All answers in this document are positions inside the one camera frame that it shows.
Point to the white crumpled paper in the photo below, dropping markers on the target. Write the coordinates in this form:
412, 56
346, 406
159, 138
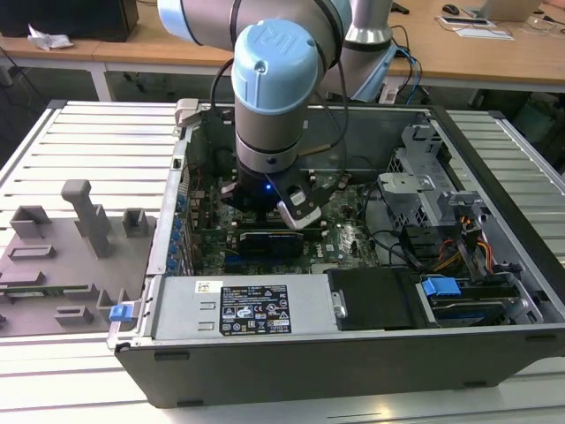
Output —
48, 40

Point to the green motherboard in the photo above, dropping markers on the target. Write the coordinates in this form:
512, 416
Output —
340, 221

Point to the blue case latch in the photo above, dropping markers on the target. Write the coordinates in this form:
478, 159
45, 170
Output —
119, 312

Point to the black computer box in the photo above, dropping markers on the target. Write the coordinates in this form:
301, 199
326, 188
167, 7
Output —
66, 17

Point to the silver finned chipset heatsink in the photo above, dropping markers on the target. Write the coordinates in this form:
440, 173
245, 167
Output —
348, 238

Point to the blue disk carrier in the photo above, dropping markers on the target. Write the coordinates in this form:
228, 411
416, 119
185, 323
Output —
439, 289

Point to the hard disk drive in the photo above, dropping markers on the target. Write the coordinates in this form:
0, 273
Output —
468, 315

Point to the green RAM stick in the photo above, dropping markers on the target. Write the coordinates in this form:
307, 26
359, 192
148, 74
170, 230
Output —
66, 289

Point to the grey power supply unit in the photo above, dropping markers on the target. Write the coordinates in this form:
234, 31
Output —
181, 309

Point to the white flat device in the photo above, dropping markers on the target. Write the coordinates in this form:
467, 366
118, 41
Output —
463, 20

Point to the black grey PC case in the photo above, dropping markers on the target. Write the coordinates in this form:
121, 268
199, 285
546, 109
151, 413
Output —
309, 366

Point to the grey parts rack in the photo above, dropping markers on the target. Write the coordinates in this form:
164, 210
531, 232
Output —
110, 274

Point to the silver laptop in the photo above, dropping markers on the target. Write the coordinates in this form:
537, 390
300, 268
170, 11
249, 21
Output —
507, 11

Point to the black computer mouse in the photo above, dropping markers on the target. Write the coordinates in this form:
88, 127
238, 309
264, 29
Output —
451, 8

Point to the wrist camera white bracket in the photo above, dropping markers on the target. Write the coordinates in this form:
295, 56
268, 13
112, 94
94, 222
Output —
300, 212

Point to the white paper sheet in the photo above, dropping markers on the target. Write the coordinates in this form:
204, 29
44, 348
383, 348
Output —
485, 33

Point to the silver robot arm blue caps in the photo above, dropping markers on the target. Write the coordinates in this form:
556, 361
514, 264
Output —
273, 70

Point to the black drive bay cover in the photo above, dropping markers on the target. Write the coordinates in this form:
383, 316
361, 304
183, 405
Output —
375, 300

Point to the wooden desk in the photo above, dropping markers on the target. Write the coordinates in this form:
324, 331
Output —
44, 55
132, 48

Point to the black graphics card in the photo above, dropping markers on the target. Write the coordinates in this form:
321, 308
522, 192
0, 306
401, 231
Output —
269, 245

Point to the metal drive cage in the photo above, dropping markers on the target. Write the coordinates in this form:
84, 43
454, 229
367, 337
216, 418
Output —
399, 194

